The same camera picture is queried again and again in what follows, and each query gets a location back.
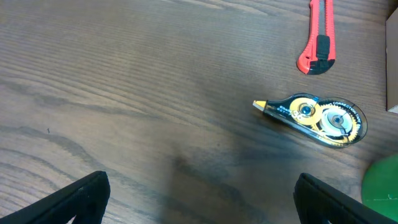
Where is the green tape roll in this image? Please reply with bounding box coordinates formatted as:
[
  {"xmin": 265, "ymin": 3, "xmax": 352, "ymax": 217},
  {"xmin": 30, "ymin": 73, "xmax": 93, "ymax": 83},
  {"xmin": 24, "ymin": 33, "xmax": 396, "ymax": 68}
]
[{"xmin": 361, "ymin": 154, "xmax": 398, "ymax": 221}]

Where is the red utility knife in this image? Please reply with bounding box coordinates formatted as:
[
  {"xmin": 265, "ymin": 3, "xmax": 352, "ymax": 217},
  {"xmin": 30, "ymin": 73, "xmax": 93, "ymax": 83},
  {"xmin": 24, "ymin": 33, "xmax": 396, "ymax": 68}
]
[{"xmin": 297, "ymin": 0, "xmax": 336, "ymax": 75}]

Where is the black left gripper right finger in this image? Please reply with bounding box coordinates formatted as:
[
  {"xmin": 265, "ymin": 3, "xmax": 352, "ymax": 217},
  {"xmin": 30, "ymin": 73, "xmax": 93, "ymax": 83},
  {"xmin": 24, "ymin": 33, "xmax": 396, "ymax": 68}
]
[{"xmin": 294, "ymin": 173, "xmax": 397, "ymax": 224}]

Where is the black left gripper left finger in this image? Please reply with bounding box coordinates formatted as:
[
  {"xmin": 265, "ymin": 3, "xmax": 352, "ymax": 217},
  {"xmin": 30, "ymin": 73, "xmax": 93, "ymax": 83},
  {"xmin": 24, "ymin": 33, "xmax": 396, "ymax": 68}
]
[{"xmin": 1, "ymin": 170, "xmax": 111, "ymax": 224}]

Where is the brown cardboard box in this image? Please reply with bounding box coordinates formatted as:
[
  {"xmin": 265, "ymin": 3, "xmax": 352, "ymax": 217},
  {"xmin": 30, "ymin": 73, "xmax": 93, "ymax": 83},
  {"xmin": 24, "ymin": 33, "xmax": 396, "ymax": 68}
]
[{"xmin": 386, "ymin": 9, "xmax": 397, "ymax": 113}]

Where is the yellow black correction tape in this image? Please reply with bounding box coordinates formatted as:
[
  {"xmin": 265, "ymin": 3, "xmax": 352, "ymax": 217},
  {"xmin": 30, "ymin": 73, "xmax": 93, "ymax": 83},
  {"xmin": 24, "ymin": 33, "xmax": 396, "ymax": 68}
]
[{"xmin": 252, "ymin": 93, "xmax": 368, "ymax": 148}]

